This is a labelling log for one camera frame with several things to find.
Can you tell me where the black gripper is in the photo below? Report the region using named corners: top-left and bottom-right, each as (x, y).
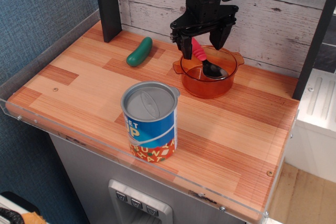
top-left (171, 0), bottom-right (239, 60)

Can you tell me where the red handled metal spoon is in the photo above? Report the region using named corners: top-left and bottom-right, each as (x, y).
top-left (192, 37), bottom-right (228, 79)

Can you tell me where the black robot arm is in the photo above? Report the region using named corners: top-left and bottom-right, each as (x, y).
top-left (170, 0), bottom-right (239, 60)

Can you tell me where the orange transparent plastic pot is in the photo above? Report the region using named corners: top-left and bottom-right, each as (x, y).
top-left (173, 45), bottom-right (244, 98)

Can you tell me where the green toy cucumber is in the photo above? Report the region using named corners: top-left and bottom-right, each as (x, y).
top-left (127, 37), bottom-right (153, 67)

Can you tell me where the blue soup can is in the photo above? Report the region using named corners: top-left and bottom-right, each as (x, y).
top-left (121, 81), bottom-right (180, 163)

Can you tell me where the clear acrylic table guard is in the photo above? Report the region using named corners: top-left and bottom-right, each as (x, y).
top-left (1, 14), bottom-right (298, 223)

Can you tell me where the white toy sink unit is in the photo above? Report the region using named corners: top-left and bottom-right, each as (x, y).
top-left (285, 69), bottom-right (335, 182)

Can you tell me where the grey toy fridge cabinet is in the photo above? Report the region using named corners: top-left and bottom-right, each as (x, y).
top-left (50, 135), bottom-right (243, 223)

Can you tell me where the silver ice dispenser panel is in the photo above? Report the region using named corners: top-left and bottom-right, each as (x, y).
top-left (108, 179), bottom-right (173, 223)

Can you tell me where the orange black object corner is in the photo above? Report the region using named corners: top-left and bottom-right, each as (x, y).
top-left (1, 191), bottom-right (48, 223)

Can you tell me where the dark grey left post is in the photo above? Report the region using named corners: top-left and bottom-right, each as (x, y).
top-left (98, 0), bottom-right (122, 42)

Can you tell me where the dark grey post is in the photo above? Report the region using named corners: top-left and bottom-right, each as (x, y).
top-left (98, 0), bottom-right (122, 42)
top-left (292, 0), bottom-right (335, 101)

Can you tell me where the dark grey right post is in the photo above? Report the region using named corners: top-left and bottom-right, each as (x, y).
top-left (292, 0), bottom-right (335, 101)

